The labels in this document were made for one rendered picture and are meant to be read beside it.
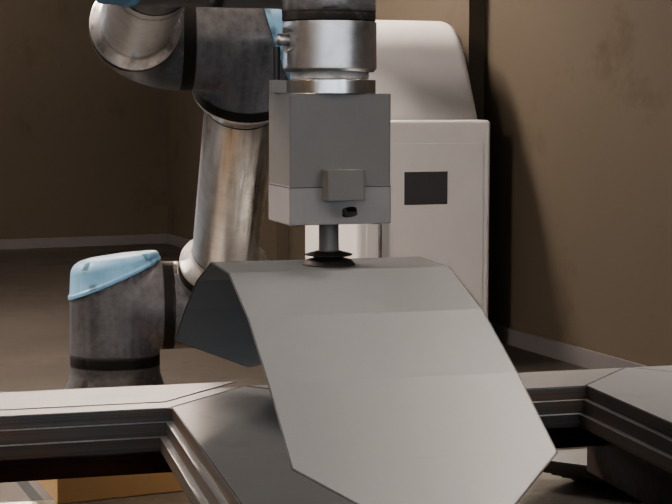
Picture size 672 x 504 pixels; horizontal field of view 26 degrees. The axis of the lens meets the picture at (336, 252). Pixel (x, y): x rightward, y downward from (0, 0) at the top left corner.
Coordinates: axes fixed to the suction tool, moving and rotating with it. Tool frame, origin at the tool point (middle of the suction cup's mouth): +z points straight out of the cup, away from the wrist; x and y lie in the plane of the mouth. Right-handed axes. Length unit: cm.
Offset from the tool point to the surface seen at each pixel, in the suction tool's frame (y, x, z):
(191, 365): 99, 524, 104
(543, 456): 6.4, -27.0, 8.8
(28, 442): -21.5, 28.4, 18.4
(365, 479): -6.0, -27.2, 9.3
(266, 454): -3.6, 6.4, 15.7
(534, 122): 262, 515, -4
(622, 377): 43, 29, 16
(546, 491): 43, 47, 33
